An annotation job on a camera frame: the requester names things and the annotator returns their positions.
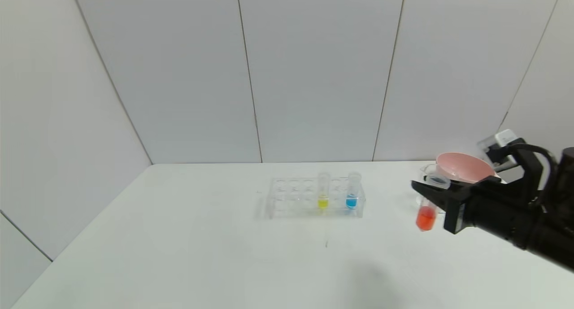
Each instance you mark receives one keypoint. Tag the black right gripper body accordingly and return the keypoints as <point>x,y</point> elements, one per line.
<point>457,208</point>

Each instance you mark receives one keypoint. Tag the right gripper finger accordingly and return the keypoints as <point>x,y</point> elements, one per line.
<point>432,197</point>

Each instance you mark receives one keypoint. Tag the red pigment test tube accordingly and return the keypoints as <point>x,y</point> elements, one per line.
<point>426,219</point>

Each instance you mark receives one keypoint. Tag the blue pigment test tube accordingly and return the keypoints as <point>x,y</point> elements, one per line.
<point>351,203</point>

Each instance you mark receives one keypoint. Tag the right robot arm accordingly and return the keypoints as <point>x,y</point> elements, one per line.
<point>524,219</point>

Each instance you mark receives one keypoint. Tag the yellow pigment test tube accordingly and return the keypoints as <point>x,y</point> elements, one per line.
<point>323,203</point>

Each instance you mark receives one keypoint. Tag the clear acrylic test tube rack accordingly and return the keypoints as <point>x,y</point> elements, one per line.
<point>296,203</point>

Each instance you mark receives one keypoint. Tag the clear glass beaker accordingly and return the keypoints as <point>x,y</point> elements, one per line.
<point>428,170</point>

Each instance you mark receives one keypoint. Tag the pink bowl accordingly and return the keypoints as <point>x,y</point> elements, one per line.
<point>466,167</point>

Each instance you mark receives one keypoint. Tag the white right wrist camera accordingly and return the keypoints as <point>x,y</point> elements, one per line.
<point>502,138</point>

